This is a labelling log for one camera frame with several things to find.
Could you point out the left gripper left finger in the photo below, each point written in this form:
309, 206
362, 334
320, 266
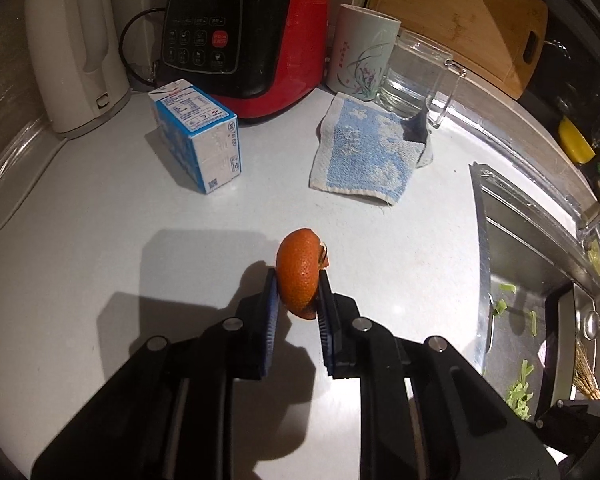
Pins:
256, 337

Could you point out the white floral ceramic mug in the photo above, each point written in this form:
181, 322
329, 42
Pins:
363, 43

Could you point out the red black blender base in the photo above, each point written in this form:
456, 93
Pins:
257, 57

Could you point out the yellow bowl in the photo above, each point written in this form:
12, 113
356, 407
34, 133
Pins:
574, 143

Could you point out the stainless steel sink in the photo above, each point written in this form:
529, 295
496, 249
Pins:
539, 298

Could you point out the bamboo chopsticks bundle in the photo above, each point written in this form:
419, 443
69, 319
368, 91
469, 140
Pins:
583, 377

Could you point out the wooden cutting board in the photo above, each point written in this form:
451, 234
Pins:
499, 40

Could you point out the clear glass pitcher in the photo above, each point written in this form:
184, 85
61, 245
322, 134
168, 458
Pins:
413, 77

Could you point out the white electric kettle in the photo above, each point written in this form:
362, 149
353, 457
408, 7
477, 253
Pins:
73, 47

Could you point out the blue white milk carton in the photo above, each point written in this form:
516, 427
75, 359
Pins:
201, 133

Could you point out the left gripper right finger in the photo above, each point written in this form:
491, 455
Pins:
335, 314

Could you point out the orange peel piece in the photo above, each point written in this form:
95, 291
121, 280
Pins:
300, 258

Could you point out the blue white dish cloth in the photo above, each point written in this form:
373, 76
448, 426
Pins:
368, 152

